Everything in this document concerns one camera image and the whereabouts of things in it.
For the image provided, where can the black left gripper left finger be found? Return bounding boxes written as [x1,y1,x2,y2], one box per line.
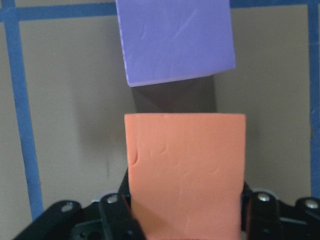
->
[15,174,146,240]

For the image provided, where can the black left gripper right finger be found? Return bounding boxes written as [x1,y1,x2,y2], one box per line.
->
[241,183,320,240]

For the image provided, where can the orange foam block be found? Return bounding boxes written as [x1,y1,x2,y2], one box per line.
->
[124,113,246,240]

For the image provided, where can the purple foam block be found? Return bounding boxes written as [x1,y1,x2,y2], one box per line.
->
[116,0,236,87]

